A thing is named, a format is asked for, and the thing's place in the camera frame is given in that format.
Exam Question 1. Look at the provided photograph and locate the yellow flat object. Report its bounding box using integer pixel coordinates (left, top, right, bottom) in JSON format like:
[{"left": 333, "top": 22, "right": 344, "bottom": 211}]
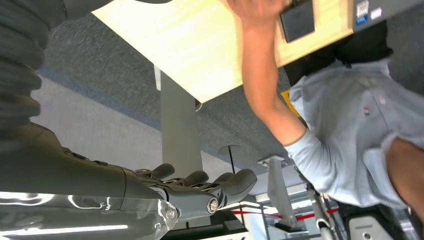
[{"left": 280, "top": 90, "right": 302, "bottom": 118}]

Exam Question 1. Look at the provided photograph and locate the grey laptop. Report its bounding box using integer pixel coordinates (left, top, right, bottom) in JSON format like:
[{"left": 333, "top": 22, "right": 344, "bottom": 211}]
[{"left": 352, "top": 0, "right": 424, "bottom": 33}]

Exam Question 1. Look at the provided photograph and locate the person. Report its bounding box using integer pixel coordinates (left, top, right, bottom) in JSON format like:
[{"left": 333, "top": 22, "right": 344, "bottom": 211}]
[{"left": 227, "top": 0, "right": 424, "bottom": 223}]

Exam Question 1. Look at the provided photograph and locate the white stand with base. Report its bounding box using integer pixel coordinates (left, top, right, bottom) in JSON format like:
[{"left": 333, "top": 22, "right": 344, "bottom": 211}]
[{"left": 257, "top": 154, "right": 298, "bottom": 233}]

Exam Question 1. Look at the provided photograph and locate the black portable drive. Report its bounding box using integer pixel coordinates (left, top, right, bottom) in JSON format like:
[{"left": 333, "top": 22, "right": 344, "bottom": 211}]
[{"left": 279, "top": 0, "right": 316, "bottom": 44}]

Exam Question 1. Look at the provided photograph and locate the red barrier belt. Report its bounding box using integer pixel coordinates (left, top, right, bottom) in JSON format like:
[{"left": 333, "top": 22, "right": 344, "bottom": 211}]
[{"left": 231, "top": 207, "right": 339, "bottom": 222}]

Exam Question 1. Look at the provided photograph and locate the metal frame trolley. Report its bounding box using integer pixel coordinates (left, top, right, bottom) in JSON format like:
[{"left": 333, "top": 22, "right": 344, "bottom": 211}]
[{"left": 294, "top": 165, "right": 347, "bottom": 240}]

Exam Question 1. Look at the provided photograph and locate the black stanchion with round base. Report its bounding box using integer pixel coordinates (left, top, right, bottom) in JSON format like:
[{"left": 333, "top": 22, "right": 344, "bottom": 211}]
[{"left": 217, "top": 144, "right": 242, "bottom": 175}]

